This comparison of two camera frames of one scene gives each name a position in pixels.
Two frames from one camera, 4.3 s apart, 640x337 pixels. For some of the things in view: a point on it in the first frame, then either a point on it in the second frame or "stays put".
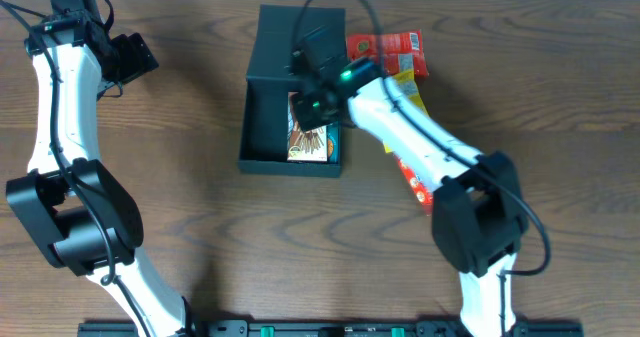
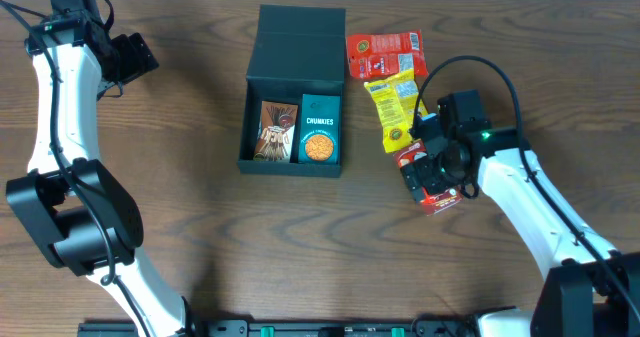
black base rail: x=324 y=328 stays put
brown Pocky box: x=304 y=145 → x=275 y=132
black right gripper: x=307 y=120 → x=423 y=166
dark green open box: x=263 y=143 stays put
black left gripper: x=138 y=58 stays put
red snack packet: x=395 y=51 stays put
